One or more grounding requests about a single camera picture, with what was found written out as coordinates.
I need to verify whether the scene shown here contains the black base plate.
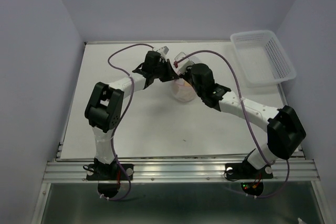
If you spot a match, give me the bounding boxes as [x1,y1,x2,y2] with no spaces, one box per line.
[224,152,274,197]
[82,158,134,201]

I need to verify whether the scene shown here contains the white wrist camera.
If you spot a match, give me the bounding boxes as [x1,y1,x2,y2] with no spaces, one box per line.
[173,59,194,76]
[152,46,169,60]

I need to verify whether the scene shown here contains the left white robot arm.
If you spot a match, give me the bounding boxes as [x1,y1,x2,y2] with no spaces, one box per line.
[85,46,178,179]

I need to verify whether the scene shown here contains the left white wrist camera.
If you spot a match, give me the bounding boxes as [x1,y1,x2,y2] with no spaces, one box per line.
[152,46,169,60]

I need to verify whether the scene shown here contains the aluminium rail frame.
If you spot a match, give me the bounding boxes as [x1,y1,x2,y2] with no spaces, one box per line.
[33,42,333,223]

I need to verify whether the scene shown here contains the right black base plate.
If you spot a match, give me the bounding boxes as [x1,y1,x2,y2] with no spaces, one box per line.
[224,152,274,197]

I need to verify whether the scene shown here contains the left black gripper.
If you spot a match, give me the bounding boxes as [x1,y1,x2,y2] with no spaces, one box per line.
[152,59,179,82]

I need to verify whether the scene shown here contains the beige bra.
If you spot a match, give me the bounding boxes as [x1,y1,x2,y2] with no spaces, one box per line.
[172,80,196,102]

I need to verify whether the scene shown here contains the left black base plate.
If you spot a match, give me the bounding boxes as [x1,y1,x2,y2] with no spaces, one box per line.
[82,158,134,201]

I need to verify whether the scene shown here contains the white mesh laundry bag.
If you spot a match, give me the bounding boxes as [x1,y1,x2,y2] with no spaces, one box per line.
[169,52,197,103]

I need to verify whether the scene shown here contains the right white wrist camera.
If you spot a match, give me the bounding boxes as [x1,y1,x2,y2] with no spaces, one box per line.
[173,59,194,76]

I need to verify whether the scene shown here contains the white plastic basket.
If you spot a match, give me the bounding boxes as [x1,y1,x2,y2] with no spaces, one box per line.
[230,30,297,87]

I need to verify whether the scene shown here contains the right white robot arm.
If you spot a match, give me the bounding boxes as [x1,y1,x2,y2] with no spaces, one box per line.
[179,62,307,177]

